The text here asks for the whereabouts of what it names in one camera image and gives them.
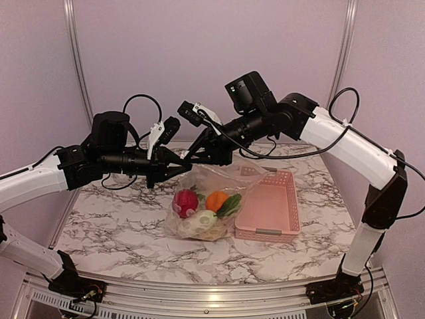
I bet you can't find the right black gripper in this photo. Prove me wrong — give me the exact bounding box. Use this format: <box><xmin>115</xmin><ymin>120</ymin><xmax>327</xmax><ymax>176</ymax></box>
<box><xmin>185</xmin><ymin>106</ymin><xmax>271</xmax><ymax>165</ymax></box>

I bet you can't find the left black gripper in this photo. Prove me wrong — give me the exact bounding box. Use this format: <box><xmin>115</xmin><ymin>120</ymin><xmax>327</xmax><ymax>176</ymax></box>
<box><xmin>100</xmin><ymin>146</ymin><xmax>192</xmax><ymax>188</ymax></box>

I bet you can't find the dark red toy fruit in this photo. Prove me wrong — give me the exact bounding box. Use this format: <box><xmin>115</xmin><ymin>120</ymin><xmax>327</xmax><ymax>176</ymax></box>
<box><xmin>172</xmin><ymin>189</ymin><xmax>199</xmax><ymax>219</ymax></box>

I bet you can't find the orange toy fruit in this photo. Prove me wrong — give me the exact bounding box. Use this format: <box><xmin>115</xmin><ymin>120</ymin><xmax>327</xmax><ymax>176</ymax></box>
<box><xmin>205</xmin><ymin>191</ymin><xmax>229</xmax><ymax>212</ymax></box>

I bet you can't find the clear zip top bag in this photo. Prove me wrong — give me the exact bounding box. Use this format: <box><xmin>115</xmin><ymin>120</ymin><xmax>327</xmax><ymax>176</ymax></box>
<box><xmin>163</xmin><ymin>159</ymin><xmax>268</xmax><ymax>241</ymax></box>

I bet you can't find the white long toy vegetable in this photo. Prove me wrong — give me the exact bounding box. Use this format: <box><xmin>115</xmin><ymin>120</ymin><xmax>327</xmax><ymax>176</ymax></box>
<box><xmin>178</xmin><ymin>210</ymin><xmax>218</xmax><ymax>237</ymax></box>

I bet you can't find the pink plastic basket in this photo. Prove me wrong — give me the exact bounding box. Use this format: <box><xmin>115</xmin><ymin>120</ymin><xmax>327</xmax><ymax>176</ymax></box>
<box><xmin>234</xmin><ymin>170</ymin><xmax>301</xmax><ymax>243</ymax></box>

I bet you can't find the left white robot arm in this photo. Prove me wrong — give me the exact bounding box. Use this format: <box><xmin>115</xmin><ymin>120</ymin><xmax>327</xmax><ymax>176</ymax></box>
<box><xmin>1</xmin><ymin>146</ymin><xmax>192</xmax><ymax>296</ymax></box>

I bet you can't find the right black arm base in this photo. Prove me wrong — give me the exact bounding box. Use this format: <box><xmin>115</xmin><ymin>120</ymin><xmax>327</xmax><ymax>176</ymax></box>
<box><xmin>305</xmin><ymin>276</ymin><xmax>365</xmax><ymax>304</ymax></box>

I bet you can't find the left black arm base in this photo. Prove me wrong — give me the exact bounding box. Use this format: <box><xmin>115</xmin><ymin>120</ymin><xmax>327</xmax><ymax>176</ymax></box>
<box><xmin>48</xmin><ymin>274</ymin><xmax>106</xmax><ymax>303</ymax></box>

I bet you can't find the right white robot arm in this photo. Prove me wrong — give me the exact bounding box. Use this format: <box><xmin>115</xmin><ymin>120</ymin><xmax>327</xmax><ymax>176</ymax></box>
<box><xmin>178</xmin><ymin>92</ymin><xmax>408</xmax><ymax>298</ymax></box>

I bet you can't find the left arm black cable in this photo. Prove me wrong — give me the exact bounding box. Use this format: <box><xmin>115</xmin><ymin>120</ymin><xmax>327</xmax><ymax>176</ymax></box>
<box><xmin>101</xmin><ymin>94</ymin><xmax>163</xmax><ymax>190</ymax></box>

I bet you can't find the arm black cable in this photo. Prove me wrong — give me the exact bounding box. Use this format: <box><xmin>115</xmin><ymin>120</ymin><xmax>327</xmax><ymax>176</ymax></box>
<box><xmin>199</xmin><ymin>87</ymin><xmax>422</xmax><ymax>220</ymax></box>
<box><xmin>101</xmin><ymin>94</ymin><xmax>163</xmax><ymax>190</ymax></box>

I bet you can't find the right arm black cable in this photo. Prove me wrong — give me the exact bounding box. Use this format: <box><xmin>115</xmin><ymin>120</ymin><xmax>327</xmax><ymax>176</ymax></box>
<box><xmin>199</xmin><ymin>87</ymin><xmax>422</xmax><ymax>220</ymax></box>

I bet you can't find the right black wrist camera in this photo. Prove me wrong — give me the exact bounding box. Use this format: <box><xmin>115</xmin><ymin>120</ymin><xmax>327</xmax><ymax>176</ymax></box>
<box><xmin>224</xmin><ymin>70</ymin><xmax>277</xmax><ymax>115</ymax></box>

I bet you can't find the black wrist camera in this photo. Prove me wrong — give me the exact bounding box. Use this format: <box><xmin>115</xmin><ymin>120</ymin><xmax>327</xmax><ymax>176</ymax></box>
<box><xmin>89</xmin><ymin>111</ymin><xmax>130</xmax><ymax>151</ymax></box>
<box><xmin>224</xmin><ymin>70</ymin><xmax>277</xmax><ymax>115</ymax></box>

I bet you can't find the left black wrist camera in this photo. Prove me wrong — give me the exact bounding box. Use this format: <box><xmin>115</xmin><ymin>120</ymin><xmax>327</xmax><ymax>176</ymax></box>
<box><xmin>89</xmin><ymin>111</ymin><xmax>130</xmax><ymax>151</ymax></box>

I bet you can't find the front aluminium frame rail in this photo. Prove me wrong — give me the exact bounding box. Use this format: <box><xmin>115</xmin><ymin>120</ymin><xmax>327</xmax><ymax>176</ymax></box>
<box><xmin>13</xmin><ymin>262</ymin><xmax>399</xmax><ymax>319</ymax></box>

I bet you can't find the left aluminium frame post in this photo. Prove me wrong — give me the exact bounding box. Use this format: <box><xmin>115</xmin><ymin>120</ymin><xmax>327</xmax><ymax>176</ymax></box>
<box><xmin>63</xmin><ymin>0</ymin><xmax>94</xmax><ymax>126</ymax></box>

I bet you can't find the aluminium frame post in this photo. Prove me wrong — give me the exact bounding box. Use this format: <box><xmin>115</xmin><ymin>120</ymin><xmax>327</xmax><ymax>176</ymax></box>
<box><xmin>327</xmin><ymin>0</ymin><xmax>359</xmax><ymax>104</ymax></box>
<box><xmin>63</xmin><ymin>0</ymin><xmax>94</xmax><ymax>126</ymax></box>

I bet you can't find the right aluminium frame post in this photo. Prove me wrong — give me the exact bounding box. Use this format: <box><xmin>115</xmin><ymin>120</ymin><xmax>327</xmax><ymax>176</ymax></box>
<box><xmin>327</xmin><ymin>0</ymin><xmax>359</xmax><ymax>104</ymax></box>

